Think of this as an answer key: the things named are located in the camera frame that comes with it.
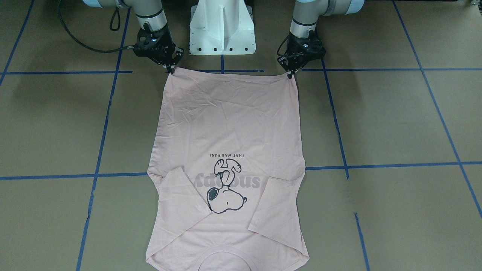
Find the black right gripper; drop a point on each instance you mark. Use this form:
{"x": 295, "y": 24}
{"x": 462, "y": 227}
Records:
{"x": 167, "y": 45}

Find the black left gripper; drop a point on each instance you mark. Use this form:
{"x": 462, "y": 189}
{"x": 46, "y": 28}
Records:
{"x": 292, "y": 48}

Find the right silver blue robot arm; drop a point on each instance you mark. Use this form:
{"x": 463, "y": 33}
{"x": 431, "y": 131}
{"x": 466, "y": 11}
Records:
{"x": 149, "y": 13}

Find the pink Snoopy t-shirt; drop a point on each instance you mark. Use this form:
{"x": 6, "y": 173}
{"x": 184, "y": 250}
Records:
{"x": 227, "y": 163}

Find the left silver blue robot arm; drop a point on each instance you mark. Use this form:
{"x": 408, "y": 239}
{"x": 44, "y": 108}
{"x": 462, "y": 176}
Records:
{"x": 307, "y": 12}

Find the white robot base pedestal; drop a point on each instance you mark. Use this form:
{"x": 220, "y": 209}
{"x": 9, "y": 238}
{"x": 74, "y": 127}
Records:
{"x": 221, "y": 27}

